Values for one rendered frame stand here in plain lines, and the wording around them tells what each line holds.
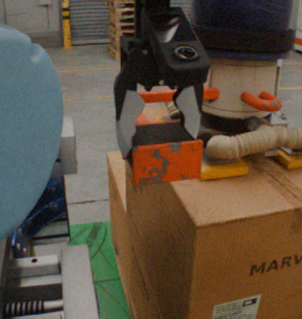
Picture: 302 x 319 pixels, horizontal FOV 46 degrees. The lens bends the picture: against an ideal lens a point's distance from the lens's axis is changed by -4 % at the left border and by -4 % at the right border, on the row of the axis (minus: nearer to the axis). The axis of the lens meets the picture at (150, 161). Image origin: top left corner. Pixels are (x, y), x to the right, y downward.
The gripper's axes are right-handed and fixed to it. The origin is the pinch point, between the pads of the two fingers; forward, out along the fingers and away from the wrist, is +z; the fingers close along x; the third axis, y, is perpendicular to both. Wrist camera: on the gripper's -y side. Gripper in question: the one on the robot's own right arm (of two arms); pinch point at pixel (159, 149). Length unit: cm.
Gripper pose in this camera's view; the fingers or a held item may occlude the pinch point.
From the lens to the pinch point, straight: 47.8
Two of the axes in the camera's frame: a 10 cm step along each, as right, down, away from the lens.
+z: 0.0, 9.0, 4.4
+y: -2.5, -4.3, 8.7
